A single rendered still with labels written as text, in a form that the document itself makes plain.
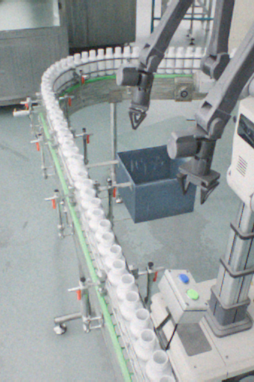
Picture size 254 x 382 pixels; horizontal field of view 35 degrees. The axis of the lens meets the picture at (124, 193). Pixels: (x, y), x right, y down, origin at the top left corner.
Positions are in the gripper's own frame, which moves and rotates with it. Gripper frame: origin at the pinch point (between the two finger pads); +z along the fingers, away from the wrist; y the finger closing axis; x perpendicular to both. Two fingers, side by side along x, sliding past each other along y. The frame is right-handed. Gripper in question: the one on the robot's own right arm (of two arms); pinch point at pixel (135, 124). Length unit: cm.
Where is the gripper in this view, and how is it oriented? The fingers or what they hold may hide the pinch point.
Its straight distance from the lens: 152.1
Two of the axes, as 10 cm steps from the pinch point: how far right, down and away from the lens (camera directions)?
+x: 9.7, 2.4, -0.3
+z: -1.8, 8.2, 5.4
